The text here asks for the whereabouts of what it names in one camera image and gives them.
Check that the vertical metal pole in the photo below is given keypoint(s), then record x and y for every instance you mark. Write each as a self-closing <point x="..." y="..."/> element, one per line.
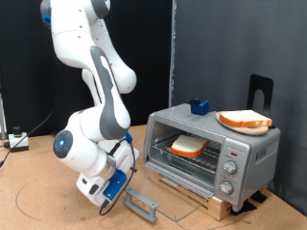
<point x="172" y="48"/>

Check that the silver toaster oven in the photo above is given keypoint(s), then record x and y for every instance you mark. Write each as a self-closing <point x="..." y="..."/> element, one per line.
<point x="252" y="159"/>

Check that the metal stand leg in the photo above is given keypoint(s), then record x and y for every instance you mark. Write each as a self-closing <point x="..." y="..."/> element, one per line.
<point x="2" y="118"/>

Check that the wooden block under oven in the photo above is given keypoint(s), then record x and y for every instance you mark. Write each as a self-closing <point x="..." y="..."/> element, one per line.
<point x="217" y="207"/>

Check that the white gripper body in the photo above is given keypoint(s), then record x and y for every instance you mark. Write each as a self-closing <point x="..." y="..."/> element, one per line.
<point x="92" y="188"/>

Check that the silver oven knob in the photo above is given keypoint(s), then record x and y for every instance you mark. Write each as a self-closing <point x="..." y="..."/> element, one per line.
<point x="225" y="188"/>
<point x="230" y="167"/>

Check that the black spatula with blue block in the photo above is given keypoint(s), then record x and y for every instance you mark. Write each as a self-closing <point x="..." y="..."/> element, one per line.
<point x="200" y="108"/>

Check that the black metal bookend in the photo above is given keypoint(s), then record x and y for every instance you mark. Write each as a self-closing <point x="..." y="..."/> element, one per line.
<point x="267" y="86"/>

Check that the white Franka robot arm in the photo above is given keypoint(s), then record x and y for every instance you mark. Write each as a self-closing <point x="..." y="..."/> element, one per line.
<point x="80" y="48"/>

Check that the grey curtain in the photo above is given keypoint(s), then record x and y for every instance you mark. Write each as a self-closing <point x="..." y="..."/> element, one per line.
<point x="230" y="48"/>

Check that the black curtain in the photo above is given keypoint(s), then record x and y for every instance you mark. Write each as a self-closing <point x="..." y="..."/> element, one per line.
<point x="19" y="64"/>

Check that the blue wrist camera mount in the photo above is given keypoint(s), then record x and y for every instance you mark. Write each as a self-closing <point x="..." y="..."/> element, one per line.
<point x="115" y="183"/>

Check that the grey emergency stop box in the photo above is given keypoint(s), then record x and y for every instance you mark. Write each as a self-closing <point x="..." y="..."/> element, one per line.
<point x="18" y="142"/>

